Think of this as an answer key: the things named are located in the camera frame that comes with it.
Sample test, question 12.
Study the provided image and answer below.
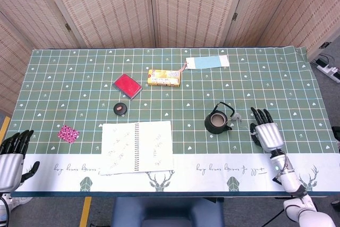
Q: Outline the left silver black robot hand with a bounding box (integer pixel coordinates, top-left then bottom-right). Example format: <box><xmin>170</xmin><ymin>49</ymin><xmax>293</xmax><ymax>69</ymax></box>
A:
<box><xmin>0</xmin><ymin>130</ymin><xmax>40</xmax><ymax>192</ymax></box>

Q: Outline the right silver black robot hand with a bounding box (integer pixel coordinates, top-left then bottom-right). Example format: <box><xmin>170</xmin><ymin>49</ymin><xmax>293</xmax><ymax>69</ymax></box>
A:
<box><xmin>249</xmin><ymin>107</ymin><xmax>285</xmax><ymax>154</ymax></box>

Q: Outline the black cast iron teapot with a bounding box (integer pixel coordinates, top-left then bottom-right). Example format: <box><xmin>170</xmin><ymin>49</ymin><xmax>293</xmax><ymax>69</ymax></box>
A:
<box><xmin>204</xmin><ymin>101</ymin><xmax>236</xmax><ymax>134</ymax></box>

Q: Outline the green grid tablecloth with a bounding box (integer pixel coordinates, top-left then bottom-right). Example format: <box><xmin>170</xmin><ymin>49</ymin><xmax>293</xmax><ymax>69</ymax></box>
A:
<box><xmin>7</xmin><ymin>46</ymin><xmax>340</xmax><ymax>198</ymax></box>

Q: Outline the white power strip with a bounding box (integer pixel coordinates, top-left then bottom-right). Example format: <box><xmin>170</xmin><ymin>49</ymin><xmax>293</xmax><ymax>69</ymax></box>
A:
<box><xmin>316</xmin><ymin>61</ymin><xmax>340</xmax><ymax>83</ymax></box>

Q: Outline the blue and white bookmark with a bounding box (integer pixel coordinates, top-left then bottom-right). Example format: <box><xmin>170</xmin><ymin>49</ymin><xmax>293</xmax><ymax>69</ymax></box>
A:
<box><xmin>181</xmin><ymin>55</ymin><xmax>230</xmax><ymax>73</ymax></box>

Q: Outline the open spiral notebook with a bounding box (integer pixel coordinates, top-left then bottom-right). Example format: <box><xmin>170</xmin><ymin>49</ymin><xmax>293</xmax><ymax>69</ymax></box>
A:
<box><xmin>99</xmin><ymin>120</ymin><xmax>175</xmax><ymax>176</ymax></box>

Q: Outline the yellow printed box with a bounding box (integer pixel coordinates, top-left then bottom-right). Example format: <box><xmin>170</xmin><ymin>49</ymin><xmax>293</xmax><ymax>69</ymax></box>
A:
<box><xmin>147</xmin><ymin>69</ymin><xmax>182</xmax><ymax>88</ymax></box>

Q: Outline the black tape roll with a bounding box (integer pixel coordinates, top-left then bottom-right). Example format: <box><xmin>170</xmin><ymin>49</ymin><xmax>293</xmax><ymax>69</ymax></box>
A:
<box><xmin>113</xmin><ymin>102</ymin><xmax>128</xmax><ymax>116</ymax></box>

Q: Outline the blue padded chair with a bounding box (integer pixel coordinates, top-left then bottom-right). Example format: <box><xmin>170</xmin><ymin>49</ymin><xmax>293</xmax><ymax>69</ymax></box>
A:
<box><xmin>111</xmin><ymin>197</ymin><xmax>225</xmax><ymax>227</ymax></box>

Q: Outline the red ink pad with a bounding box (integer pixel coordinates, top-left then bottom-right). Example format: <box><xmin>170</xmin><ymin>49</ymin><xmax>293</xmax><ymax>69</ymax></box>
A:
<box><xmin>112</xmin><ymin>73</ymin><xmax>143</xmax><ymax>100</ymax></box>

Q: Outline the woven folding screen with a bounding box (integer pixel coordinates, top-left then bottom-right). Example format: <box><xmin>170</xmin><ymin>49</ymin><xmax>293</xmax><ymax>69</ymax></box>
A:
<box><xmin>0</xmin><ymin>0</ymin><xmax>340</xmax><ymax>117</ymax></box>

